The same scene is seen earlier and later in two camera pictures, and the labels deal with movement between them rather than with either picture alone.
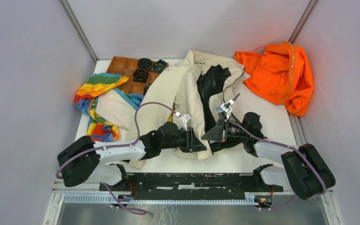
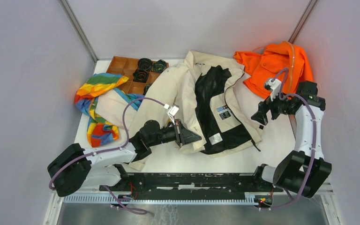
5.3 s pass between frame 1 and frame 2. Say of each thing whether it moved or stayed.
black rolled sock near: stayed
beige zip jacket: moved
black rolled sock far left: stayed
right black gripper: moved
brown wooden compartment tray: stayed
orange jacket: stayed
